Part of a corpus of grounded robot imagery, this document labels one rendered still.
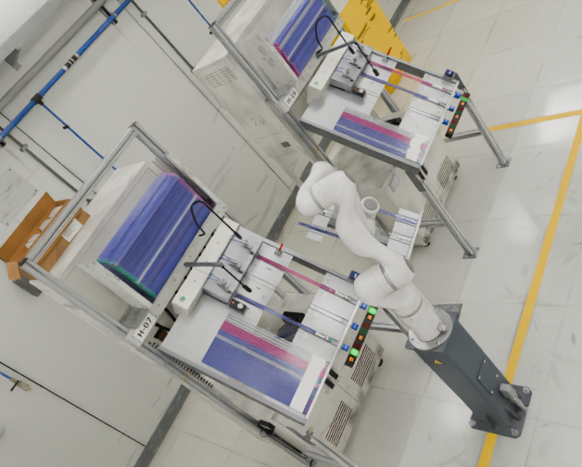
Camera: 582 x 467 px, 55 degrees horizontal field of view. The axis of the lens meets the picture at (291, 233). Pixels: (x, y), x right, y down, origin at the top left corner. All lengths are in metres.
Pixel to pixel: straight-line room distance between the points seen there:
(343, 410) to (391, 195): 1.26
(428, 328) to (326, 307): 0.56
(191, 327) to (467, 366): 1.20
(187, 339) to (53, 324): 1.53
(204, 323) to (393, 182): 1.48
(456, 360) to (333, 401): 0.88
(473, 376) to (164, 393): 2.50
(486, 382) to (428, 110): 1.56
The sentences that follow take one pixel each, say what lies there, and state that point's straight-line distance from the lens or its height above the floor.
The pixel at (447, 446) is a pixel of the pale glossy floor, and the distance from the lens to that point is 2.96.
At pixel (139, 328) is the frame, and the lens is 2.50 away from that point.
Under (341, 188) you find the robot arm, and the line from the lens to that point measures 1.97.
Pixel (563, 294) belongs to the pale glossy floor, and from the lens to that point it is 3.14.
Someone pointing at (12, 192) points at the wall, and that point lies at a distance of 3.85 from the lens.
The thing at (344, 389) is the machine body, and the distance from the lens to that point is 3.10.
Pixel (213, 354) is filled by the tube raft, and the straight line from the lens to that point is 2.53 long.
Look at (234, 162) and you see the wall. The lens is 4.67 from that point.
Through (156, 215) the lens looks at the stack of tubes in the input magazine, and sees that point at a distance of 2.49.
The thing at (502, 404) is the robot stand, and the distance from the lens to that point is 2.76.
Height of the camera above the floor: 2.45
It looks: 31 degrees down
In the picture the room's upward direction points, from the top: 44 degrees counter-clockwise
